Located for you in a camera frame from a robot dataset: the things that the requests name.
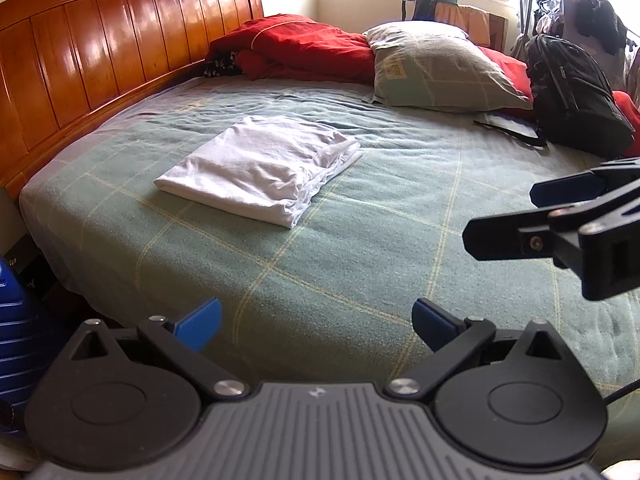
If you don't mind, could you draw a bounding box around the black cable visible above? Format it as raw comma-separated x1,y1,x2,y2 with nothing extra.
602,379,640,403

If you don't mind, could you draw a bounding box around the white printed t-shirt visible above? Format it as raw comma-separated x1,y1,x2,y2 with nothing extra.
153,115,363,230

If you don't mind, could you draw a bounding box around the red folded quilt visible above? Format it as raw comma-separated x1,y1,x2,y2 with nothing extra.
206,14,377,85

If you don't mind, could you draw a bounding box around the dark patterned cloth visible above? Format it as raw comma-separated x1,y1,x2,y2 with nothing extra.
202,50,241,78

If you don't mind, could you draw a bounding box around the dark bedside box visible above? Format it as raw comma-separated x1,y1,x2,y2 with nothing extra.
2,232,58,298

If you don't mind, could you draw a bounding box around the grey garment cover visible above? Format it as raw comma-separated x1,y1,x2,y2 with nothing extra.
560,0,632,92

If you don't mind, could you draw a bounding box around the black fluffy garment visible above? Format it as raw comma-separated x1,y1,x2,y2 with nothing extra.
574,0,628,56

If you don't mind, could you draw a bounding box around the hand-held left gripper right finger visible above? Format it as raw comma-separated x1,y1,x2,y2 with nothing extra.
382,297,565,401

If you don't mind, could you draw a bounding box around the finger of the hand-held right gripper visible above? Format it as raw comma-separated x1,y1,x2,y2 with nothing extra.
462,194,640,302
530,157,640,208

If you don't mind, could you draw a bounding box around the cardboard box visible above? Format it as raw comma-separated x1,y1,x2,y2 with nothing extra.
434,4,508,53

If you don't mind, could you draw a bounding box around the wooden headboard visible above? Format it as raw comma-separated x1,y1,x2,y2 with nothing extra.
0,0,265,201

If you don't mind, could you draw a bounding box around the white fluffy robe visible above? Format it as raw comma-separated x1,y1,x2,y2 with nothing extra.
599,457,640,480

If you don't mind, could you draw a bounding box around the red cushion behind backpack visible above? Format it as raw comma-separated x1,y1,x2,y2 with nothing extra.
612,91,640,157

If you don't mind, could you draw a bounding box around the beige hanging jacket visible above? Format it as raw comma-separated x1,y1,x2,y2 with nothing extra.
624,40,640,96

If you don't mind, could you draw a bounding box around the black backpack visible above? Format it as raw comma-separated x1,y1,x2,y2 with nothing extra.
474,34,636,157

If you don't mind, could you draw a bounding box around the red pillow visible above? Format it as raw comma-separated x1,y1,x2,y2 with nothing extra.
477,46,536,118

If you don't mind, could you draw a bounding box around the grey pillow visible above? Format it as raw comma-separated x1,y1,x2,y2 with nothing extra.
362,21,535,112

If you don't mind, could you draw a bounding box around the blue ribbed suitcase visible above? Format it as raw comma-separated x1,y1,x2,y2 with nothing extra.
0,257,56,433

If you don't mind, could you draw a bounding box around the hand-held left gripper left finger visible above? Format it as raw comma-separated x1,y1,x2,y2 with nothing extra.
70,297,250,401

